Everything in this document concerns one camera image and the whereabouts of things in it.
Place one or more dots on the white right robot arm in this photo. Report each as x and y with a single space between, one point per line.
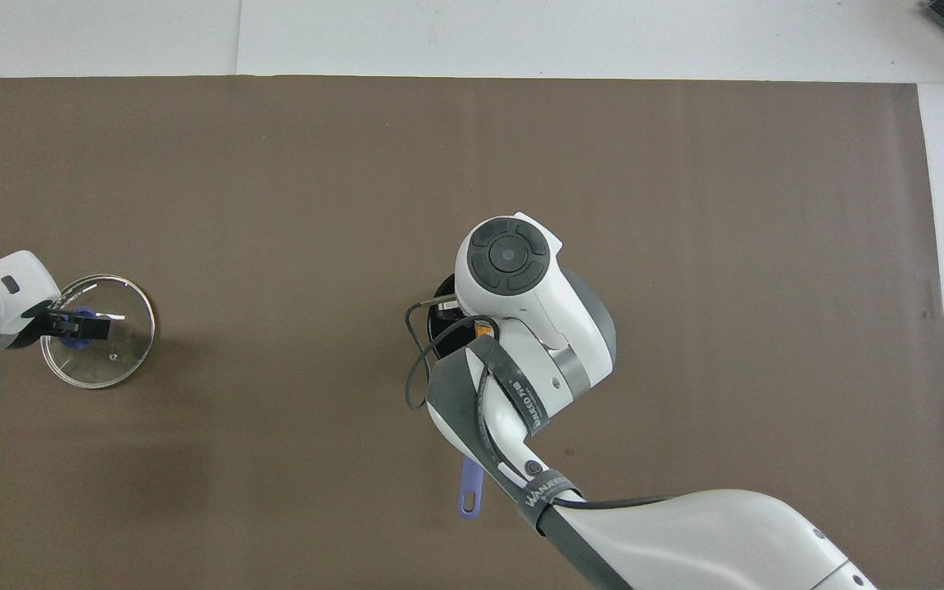
509 258

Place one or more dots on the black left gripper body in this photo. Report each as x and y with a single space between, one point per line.
38 311

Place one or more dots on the brown table mat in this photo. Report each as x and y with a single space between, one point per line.
275 164

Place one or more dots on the glass lid with purple knob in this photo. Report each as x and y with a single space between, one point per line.
124 352

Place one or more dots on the yellow toy corn cob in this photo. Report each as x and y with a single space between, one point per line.
484 331

